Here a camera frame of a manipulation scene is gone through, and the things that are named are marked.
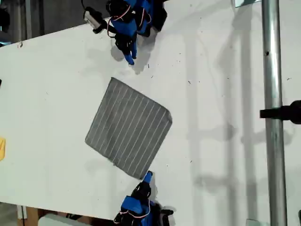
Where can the grey white-striped towel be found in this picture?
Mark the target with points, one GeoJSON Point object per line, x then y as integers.
{"type": "Point", "coordinates": [128, 127]}

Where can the white box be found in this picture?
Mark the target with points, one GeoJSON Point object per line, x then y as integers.
{"type": "Point", "coordinates": [58, 221]}

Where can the yellow object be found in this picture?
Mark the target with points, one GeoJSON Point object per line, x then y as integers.
{"type": "Point", "coordinates": [2, 149]}

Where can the black clamp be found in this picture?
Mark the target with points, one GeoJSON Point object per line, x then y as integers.
{"type": "Point", "coordinates": [287, 113]}

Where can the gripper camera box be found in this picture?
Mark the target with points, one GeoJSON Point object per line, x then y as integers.
{"type": "Point", "coordinates": [168, 211]}
{"type": "Point", "coordinates": [91, 17]}

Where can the wooden table frame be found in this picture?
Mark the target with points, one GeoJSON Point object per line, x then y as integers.
{"type": "Point", "coordinates": [30, 215]}

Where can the steel post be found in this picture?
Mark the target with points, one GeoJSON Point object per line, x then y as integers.
{"type": "Point", "coordinates": [274, 141]}

